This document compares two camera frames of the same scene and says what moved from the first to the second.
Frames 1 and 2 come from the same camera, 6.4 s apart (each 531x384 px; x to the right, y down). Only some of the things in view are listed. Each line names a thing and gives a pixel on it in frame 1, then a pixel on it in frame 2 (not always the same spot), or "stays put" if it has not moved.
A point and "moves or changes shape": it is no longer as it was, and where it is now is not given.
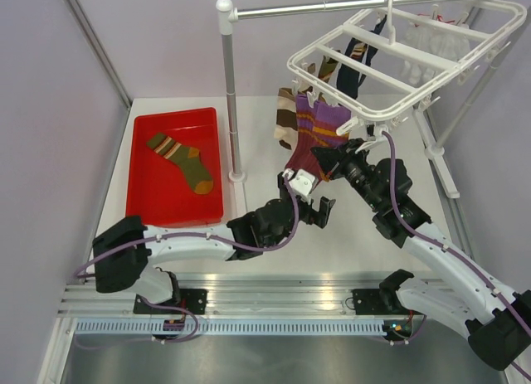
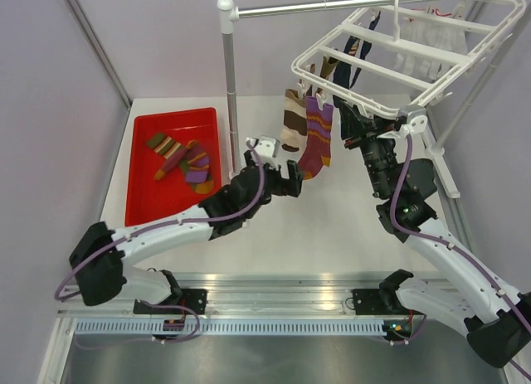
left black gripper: [319, 217] -> [290, 186]
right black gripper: [328, 157] -> [360, 129]
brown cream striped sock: [287, 126] moves or changes shape
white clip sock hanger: [384, 65] stays put
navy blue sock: [348, 80] -> [342, 73]
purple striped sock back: [302, 157] -> [319, 133]
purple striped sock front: [328, 117] -> [197, 162]
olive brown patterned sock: [327, 70] stays put
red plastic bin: [173, 168] stays put
